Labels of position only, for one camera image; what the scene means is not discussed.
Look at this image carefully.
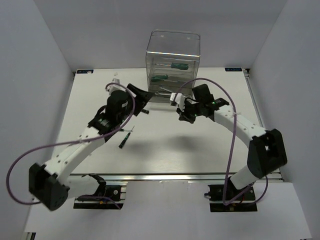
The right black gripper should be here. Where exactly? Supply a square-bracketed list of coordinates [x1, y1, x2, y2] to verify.
[177, 99, 203, 124]

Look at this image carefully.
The silver wrench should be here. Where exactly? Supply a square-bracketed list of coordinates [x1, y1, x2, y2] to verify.
[154, 87, 173, 96]

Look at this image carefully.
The long green handle screwdriver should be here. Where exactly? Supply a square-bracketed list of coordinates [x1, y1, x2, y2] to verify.
[150, 74, 190, 82]

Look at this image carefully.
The short green handle screwdriver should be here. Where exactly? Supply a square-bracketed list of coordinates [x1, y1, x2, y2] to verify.
[155, 62, 189, 71]

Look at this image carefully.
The clear plastic drawer cabinet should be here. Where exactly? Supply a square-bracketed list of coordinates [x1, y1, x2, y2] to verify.
[145, 29, 201, 103]

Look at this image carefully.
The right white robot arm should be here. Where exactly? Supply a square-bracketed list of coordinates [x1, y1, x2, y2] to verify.
[170, 84, 288, 202]

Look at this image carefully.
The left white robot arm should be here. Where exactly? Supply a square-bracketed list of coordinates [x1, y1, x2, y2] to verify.
[29, 83, 154, 211]

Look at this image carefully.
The thin black green screwdriver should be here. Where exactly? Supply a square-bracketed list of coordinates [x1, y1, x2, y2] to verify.
[142, 109, 150, 114]

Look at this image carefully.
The blue label right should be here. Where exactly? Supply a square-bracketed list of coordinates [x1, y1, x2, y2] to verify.
[224, 67, 243, 72]

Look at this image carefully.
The blue label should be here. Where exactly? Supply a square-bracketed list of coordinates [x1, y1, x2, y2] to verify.
[224, 67, 243, 72]
[76, 69, 94, 75]

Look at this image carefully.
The small black green screwdriver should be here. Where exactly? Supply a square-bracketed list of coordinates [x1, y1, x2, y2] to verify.
[118, 126, 135, 149]

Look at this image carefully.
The blue label left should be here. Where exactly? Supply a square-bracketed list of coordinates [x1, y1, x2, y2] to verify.
[76, 69, 94, 75]

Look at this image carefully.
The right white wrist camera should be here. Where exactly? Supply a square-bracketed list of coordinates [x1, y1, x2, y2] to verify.
[170, 92, 186, 112]

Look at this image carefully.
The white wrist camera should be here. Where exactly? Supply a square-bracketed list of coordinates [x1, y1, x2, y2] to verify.
[105, 78, 123, 95]
[170, 92, 186, 112]

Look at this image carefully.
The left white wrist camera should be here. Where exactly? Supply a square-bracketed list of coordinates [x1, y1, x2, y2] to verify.
[105, 78, 123, 95]

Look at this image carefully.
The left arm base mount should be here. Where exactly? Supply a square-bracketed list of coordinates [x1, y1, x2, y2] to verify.
[73, 173, 127, 210]

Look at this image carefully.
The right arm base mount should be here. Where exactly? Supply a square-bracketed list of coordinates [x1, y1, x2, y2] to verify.
[203, 182, 258, 213]

